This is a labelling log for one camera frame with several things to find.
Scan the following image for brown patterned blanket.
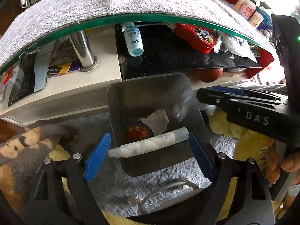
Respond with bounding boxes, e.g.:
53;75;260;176
0;119;79;216

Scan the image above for grey shaggy rug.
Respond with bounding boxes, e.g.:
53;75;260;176
58;112;237;217

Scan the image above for clear plastic bags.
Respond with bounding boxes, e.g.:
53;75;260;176
214;31;258;62

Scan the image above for orange peel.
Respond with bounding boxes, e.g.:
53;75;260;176
128;126;149;140

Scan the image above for grey woven table mat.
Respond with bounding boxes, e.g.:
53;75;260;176
0;0;273;69

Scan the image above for white bottle with teal cap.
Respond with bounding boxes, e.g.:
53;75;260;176
122;22;144;57

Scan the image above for glass top coffee table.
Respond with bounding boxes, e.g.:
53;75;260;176
0;0;282;126

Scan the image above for purple book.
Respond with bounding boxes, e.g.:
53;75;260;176
48;60;81;78

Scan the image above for person's right hand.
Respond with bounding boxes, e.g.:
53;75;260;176
266;142;300;184

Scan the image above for small white jar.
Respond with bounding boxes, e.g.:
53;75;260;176
248;10;264;27

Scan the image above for basketball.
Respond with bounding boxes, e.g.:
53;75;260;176
198;68;223;83

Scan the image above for chrome table leg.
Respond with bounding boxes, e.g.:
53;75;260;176
68;30;99;72

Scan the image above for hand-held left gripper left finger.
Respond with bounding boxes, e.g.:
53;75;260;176
26;132;112;225

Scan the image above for white plastic tube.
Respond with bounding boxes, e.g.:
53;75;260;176
107;127;190;159

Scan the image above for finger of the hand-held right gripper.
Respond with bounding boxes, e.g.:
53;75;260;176
210;86;287;99
196;88;289;113

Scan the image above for yellow fluffy blanket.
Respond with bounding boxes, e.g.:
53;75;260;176
208;110;282;225

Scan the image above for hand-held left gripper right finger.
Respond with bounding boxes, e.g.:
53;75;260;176
189;131;276;225

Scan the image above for black flat panel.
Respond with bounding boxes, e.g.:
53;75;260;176
8;52;39;107

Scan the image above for white jar with orange label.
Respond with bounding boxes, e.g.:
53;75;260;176
234;0;256;19

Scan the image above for red cartoon tin box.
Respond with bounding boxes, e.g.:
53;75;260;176
175;23;217;54

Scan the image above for grey metal bin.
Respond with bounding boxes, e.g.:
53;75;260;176
106;73;214;177

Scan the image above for torn paper scrap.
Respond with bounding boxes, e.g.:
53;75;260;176
137;110;170;137

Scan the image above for blue box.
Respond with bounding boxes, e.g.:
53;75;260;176
255;6;273;38

